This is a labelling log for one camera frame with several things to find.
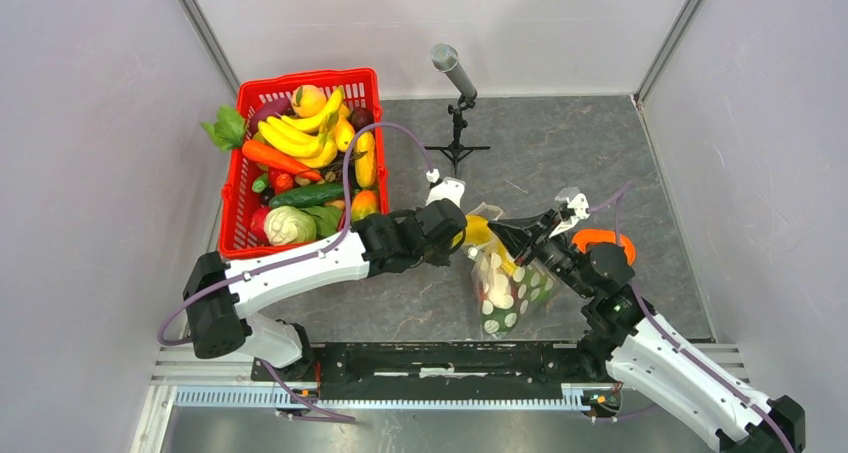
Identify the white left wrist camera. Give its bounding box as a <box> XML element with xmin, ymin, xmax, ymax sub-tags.
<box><xmin>425</xmin><ymin>169</ymin><xmax>466</xmax><ymax>207</ymax></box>

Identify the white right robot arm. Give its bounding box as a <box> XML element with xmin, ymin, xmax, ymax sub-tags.
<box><xmin>488</xmin><ymin>210</ymin><xmax>807</xmax><ymax>452</ymax></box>

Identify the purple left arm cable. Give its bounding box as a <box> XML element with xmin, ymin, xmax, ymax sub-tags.
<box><xmin>156</xmin><ymin>122</ymin><xmax>439</xmax><ymax>425</ymax></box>

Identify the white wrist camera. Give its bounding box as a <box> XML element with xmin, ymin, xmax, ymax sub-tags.
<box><xmin>425</xmin><ymin>169</ymin><xmax>466</xmax><ymax>207</ymax></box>
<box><xmin>550</xmin><ymin>187</ymin><xmax>590</xmax><ymax>237</ymax></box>

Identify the dark purple plum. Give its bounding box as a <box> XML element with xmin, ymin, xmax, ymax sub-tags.
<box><xmin>348</xmin><ymin>107</ymin><xmax>375</xmax><ymax>132</ymax></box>

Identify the orange tape roll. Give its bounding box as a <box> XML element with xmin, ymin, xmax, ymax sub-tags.
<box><xmin>572</xmin><ymin>229</ymin><xmax>637</xmax><ymax>266</ymax></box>

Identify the orange toy carrot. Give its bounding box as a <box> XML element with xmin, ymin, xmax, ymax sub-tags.
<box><xmin>241</xmin><ymin>140</ymin><xmax>322</xmax><ymax>182</ymax></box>

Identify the red plastic basket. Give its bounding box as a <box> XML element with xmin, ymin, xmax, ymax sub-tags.
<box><xmin>218</xmin><ymin>67</ymin><xmax>382</xmax><ymax>259</ymax></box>

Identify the purple sweet potato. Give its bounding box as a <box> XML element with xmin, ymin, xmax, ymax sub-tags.
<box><xmin>248</xmin><ymin>96</ymin><xmax>291</xmax><ymax>134</ymax></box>

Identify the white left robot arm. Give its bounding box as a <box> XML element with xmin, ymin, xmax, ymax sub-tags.
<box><xmin>184</xmin><ymin>199</ymin><xmax>467</xmax><ymax>381</ymax></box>

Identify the green lettuce leaf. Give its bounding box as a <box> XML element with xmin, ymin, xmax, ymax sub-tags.
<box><xmin>200</xmin><ymin>105</ymin><xmax>247</xmax><ymax>152</ymax></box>

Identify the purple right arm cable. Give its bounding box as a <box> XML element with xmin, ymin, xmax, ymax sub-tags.
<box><xmin>589</xmin><ymin>183</ymin><xmax>796</xmax><ymax>453</ymax></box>

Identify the pale green cabbage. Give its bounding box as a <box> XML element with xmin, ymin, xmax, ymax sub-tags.
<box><xmin>264</xmin><ymin>206</ymin><xmax>317</xmax><ymax>246</ymax></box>

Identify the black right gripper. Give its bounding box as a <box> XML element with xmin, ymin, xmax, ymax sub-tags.
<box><xmin>487</xmin><ymin>209</ymin><xmax>595</xmax><ymax>299</ymax></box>

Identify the clear dotted zip bag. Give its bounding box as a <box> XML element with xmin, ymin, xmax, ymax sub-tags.
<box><xmin>462</xmin><ymin>202</ymin><xmax>557</xmax><ymax>337</ymax></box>

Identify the yellow peach with leaf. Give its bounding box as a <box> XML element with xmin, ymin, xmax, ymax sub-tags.
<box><xmin>291</xmin><ymin>84</ymin><xmax>327</xmax><ymax>118</ymax></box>

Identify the yellow banana bunch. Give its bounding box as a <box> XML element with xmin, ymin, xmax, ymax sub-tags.
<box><xmin>452</xmin><ymin>215</ymin><xmax>515</xmax><ymax>267</ymax></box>
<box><xmin>256</xmin><ymin>87</ymin><xmax>345</xmax><ymax>169</ymax></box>

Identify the yellow squash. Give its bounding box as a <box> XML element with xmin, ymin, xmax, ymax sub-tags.
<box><xmin>354</xmin><ymin>131</ymin><xmax>377</xmax><ymax>189</ymax></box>

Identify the silver microphone on stand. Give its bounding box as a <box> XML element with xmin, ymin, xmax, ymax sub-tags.
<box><xmin>419</xmin><ymin>43</ymin><xmax>493</xmax><ymax>176</ymax></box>

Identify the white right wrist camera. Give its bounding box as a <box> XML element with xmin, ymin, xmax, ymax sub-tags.
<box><xmin>550</xmin><ymin>187</ymin><xmax>590</xmax><ymax>237</ymax></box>

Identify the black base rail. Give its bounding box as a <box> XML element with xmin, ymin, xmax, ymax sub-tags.
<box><xmin>251</xmin><ymin>341</ymin><xmax>619</xmax><ymax>401</ymax></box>

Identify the green cucumber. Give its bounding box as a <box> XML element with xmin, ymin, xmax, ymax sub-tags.
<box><xmin>269</xmin><ymin>183</ymin><xmax>345</xmax><ymax>209</ymax></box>

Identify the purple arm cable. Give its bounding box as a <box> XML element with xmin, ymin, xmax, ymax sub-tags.
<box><xmin>589</xmin><ymin>183</ymin><xmax>796</xmax><ymax>453</ymax></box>
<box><xmin>156</xmin><ymin>122</ymin><xmax>439</xmax><ymax>425</ymax></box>

